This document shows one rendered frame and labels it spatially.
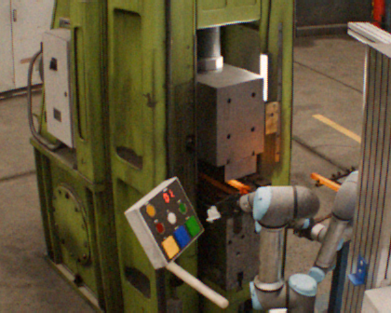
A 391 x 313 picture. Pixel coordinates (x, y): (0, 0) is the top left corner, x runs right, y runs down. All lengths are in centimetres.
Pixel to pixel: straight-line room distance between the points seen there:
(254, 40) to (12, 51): 524
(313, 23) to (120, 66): 785
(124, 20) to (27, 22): 503
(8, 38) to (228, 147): 538
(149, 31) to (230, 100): 53
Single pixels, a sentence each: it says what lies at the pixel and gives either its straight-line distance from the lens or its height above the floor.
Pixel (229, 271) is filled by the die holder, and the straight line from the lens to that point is 355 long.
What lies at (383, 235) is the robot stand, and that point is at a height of 144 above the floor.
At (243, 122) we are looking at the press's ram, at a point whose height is 135.
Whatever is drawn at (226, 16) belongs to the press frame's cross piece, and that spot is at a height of 187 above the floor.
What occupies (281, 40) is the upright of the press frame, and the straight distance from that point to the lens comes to 356.
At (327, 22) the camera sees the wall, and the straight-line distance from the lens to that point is 1124.
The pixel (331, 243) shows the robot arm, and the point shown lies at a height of 106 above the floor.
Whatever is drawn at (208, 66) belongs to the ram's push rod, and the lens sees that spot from 335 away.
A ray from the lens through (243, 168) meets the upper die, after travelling 341.
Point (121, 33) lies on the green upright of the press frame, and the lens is 338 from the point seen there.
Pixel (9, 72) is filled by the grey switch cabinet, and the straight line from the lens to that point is 841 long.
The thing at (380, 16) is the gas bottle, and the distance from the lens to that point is 1070.
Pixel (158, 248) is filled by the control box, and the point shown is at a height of 103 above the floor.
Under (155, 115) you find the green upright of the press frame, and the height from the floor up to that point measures 145.
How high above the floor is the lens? 254
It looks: 26 degrees down
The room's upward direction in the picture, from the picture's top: straight up
